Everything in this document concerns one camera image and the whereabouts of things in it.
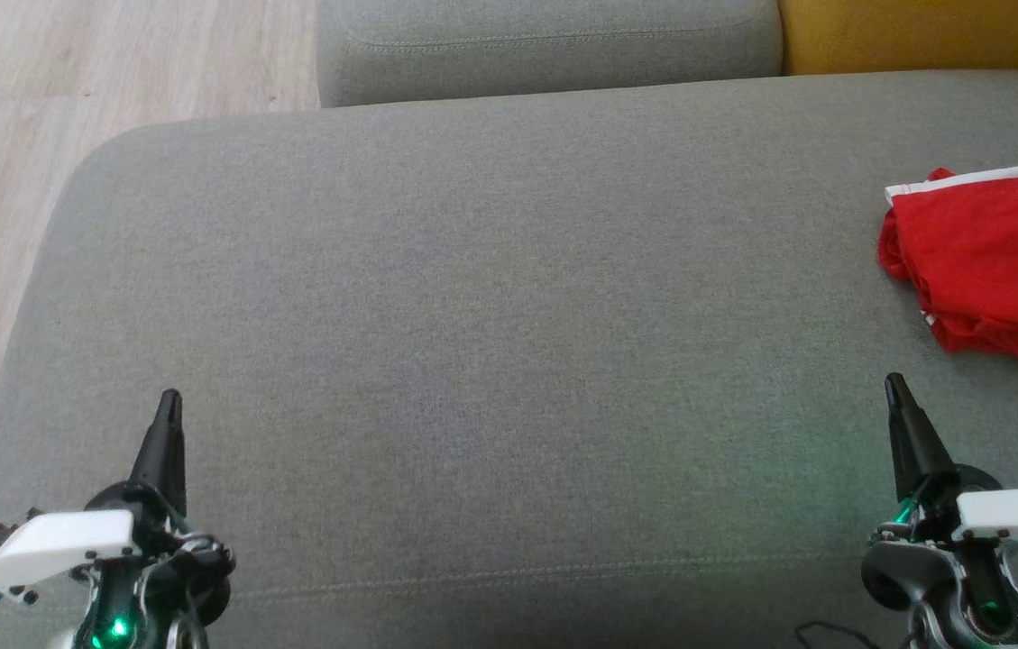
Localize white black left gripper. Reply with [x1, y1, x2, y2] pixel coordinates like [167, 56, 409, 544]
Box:
[0, 388, 235, 606]

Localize grey sofa back cushion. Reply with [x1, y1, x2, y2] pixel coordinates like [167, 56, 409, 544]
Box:
[315, 0, 784, 109]

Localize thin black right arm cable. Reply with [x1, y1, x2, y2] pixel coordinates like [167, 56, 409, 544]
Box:
[795, 619, 881, 649]

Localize yellow cushion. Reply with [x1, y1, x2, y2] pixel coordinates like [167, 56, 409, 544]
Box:
[777, 0, 1018, 77]

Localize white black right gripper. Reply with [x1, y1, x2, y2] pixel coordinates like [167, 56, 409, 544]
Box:
[868, 371, 1018, 552]

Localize red shorts with white stripe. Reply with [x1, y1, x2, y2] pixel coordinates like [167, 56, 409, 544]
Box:
[876, 162, 1018, 325]

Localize large grey sofa seat cushion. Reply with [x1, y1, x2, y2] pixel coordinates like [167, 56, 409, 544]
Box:
[0, 70, 1018, 649]

